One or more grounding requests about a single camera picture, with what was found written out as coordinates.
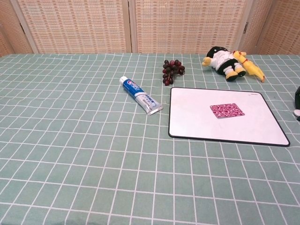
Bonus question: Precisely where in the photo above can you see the dark red grape bunch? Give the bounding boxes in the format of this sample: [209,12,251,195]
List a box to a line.
[162,59,186,86]

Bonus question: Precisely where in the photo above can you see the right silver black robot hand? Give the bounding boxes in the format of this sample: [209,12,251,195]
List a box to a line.
[294,86,300,121]

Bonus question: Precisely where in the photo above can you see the blue white toothpaste tube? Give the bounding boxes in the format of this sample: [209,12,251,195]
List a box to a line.
[119,76,164,116]

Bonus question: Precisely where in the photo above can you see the black white plush doll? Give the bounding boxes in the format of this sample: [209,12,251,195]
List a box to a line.
[202,46,247,82]

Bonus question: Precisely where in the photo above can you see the green checked tablecloth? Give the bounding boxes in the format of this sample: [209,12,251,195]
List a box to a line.
[0,52,300,225]

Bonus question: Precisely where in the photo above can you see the bamboo folding screen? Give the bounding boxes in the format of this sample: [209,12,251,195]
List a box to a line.
[0,0,300,57]

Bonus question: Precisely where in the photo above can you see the pink patterned packet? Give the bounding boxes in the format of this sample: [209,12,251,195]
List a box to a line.
[210,103,246,119]

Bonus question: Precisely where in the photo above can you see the white rectangular board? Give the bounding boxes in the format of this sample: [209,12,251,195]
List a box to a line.
[168,87,291,148]

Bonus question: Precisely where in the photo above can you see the yellow rubber chicken toy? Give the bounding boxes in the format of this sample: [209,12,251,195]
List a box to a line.
[232,50,266,83]

